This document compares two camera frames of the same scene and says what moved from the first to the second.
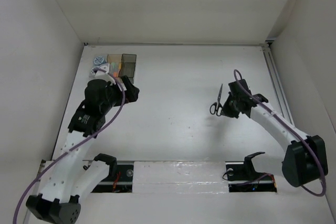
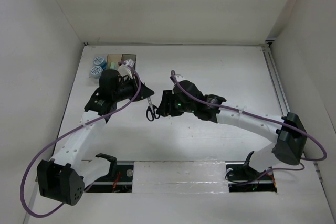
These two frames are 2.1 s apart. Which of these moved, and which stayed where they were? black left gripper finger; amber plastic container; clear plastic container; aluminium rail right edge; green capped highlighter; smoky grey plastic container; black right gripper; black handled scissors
Moved: black handled scissors; black right gripper; black left gripper finger
Stayed: green capped highlighter; clear plastic container; amber plastic container; aluminium rail right edge; smoky grey plastic container
